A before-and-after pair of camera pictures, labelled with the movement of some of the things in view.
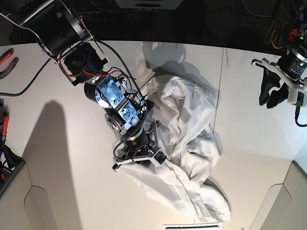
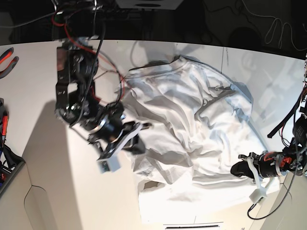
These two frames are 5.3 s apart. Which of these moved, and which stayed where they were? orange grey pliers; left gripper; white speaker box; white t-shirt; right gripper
Moved: right gripper; white t-shirt; left gripper
Stayed: orange grey pliers; white speaker box
